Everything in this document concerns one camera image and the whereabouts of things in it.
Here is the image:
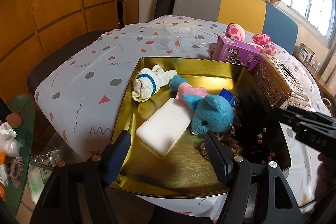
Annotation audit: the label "black hair wig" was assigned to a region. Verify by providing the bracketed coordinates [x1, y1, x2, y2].
[234, 94, 285, 164]

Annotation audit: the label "white foam block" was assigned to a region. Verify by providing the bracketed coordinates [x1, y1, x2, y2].
[135, 98, 194, 156]

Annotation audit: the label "blue plush elephant toy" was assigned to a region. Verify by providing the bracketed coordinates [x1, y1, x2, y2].
[169, 75, 234, 135]

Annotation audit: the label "blue white tissue pack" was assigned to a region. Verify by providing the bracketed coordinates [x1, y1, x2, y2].
[219, 89, 239, 108]

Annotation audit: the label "white knitted glove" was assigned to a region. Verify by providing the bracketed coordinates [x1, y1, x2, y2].
[131, 65, 177, 102]

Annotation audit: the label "brown satin scrunchie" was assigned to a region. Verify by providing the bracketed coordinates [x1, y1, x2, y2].
[199, 131, 241, 163]

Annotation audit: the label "gold metal tray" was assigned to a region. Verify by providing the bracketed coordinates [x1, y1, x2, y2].
[109, 56, 292, 198]

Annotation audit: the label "patterned white tablecloth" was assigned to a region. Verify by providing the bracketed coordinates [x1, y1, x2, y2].
[34, 15, 331, 220]

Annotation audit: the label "purple cardboard box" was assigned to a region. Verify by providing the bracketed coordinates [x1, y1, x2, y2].
[212, 36, 261, 71]

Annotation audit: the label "pink spotted plush toy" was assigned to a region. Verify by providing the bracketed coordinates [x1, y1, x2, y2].
[225, 23, 277, 56]

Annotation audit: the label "green round side table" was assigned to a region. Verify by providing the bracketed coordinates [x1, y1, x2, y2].
[1, 94, 35, 215]

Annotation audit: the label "grey yellow blue chair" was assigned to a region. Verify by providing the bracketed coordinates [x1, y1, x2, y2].
[173, 0, 298, 54]

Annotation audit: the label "wooden wardrobe panels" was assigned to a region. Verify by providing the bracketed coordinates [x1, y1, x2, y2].
[1, 0, 139, 101]

